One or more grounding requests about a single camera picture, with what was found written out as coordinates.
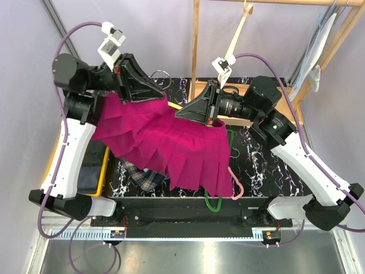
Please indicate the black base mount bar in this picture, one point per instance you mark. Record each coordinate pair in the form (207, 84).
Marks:
(189, 219)

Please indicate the cream wooden hanger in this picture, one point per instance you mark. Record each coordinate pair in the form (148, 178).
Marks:
(236, 37)

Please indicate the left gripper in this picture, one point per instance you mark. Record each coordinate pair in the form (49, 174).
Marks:
(133, 83)

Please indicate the magenta pleated skirt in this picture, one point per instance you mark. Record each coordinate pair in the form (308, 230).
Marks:
(148, 135)

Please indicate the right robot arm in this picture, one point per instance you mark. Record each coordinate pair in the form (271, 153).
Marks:
(331, 196)

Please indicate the green plastic hanger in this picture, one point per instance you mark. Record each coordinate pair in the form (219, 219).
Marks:
(218, 191)

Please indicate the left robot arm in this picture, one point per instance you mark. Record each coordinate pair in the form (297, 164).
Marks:
(81, 112)

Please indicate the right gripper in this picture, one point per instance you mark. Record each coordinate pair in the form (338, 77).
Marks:
(203, 108)

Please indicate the plaid navy skirt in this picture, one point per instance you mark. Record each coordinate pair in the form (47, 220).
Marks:
(146, 179)

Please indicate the neon yellow hanger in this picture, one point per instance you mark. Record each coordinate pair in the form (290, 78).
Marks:
(175, 106)

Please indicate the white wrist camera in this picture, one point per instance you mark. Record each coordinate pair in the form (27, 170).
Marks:
(109, 49)
(223, 67)

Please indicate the white garment on hanger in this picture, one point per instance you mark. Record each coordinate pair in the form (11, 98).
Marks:
(310, 69)

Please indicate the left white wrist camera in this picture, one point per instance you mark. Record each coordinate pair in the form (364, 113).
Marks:
(109, 49)

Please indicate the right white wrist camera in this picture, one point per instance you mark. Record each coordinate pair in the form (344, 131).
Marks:
(223, 67)

